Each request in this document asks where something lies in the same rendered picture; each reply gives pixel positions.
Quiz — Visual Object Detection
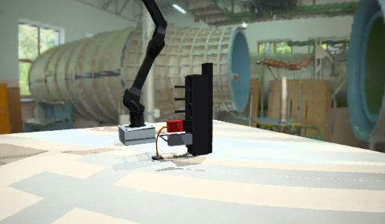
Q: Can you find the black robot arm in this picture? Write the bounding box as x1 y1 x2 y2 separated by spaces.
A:
122 0 167 129

